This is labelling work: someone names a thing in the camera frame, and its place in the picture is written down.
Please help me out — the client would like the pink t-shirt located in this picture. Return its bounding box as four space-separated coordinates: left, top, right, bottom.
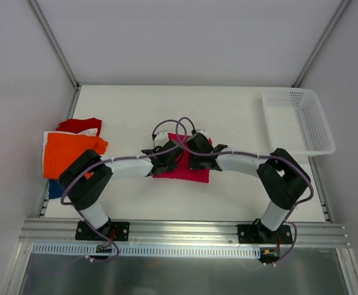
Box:
153 133 209 184

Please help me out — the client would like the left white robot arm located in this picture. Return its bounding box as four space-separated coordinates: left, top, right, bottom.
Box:
58 140 183 240

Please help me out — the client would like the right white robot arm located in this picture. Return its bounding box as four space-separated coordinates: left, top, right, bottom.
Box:
185 132 313 243

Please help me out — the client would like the white folded t-shirt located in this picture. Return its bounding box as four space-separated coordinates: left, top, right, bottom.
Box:
42 127 99 168

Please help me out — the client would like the red folded t-shirt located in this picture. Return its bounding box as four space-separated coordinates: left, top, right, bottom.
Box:
56 118 103 135

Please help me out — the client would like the white plastic mesh basket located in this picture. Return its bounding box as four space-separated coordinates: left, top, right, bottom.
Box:
262 87 336 157

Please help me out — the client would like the orange folded t-shirt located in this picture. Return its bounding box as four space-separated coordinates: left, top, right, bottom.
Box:
42 132 109 180

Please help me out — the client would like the blue folded t-shirt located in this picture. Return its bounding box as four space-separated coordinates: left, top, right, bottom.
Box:
49 179 64 199

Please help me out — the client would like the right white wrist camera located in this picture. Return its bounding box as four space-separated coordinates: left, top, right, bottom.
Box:
195 129 209 137

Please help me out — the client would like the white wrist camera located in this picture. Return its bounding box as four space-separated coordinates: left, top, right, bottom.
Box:
195 129 209 137
154 130 169 146

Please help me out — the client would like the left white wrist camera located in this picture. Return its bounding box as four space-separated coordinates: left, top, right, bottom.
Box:
154 130 169 146

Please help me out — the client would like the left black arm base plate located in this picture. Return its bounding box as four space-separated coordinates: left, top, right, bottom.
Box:
75 221 130 242

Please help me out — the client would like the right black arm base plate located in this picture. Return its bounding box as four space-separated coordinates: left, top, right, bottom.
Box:
236 219 294 245

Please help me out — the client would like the aluminium mounting rail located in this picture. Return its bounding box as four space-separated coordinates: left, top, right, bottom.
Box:
19 218 352 248

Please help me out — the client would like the white slotted cable duct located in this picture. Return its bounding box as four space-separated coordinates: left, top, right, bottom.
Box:
32 243 261 259

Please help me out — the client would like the left aluminium frame post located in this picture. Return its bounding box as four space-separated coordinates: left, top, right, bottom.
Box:
26 0 79 90

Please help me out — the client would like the aluminium frame post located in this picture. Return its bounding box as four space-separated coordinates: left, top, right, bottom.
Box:
291 0 352 88
26 0 79 90

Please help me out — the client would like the right aluminium frame post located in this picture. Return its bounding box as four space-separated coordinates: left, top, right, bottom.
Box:
291 0 352 88

